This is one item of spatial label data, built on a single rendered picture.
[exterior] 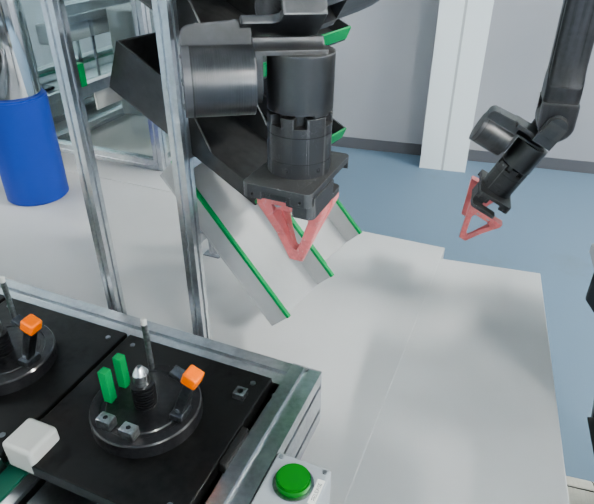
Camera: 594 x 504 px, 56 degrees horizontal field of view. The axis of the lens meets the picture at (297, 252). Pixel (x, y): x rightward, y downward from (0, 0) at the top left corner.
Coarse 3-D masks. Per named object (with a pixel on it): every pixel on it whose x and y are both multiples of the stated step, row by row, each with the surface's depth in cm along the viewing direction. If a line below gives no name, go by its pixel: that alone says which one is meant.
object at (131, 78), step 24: (120, 48) 76; (144, 48) 81; (120, 72) 78; (144, 72) 75; (144, 96) 77; (192, 120) 74; (216, 120) 84; (240, 120) 86; (264, 120) 84; (192, 144) 76; (216, 144) 80; (240, 144) 82; (264, 144) 84; (216, 168) 76; (240, 168) 78; (240, 192) 75
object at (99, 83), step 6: (96, 78) 82; (102, 78) 82; (108, 78) 83; (90, 84) 80; (96, 84) 81; (102, 84) 82; (108, 84) 83; (84, 90) 79; (90, 90) 80; (96, 90) 81; (84, 96) 79; (192, 156) 77; (198, 162) 79
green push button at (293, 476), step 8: (288, 464) 66; (296, 464) 66; (280, 472) 65; (288, 472) 65; (296, 472) 65; (304, 472) 65; (280, 480) 64; (288, 480) 64; (296, 480) 64; (304, 480) 64; (280, 488) 63; (288, 488) 63; (296, 488) 63; (304, 488) 63; (288, 496) 63; (296, 496) 63
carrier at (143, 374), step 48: (144, 336) 74; (96, 384) 77; (144, 384) 69; (240, 384) 77; (48, 432) 68; (96, 432) 68; (144, 432) 68; (192, 432) 70; (48, 480) 66; (96, 480) 64; (144, 480) 64; (192, 480) 64
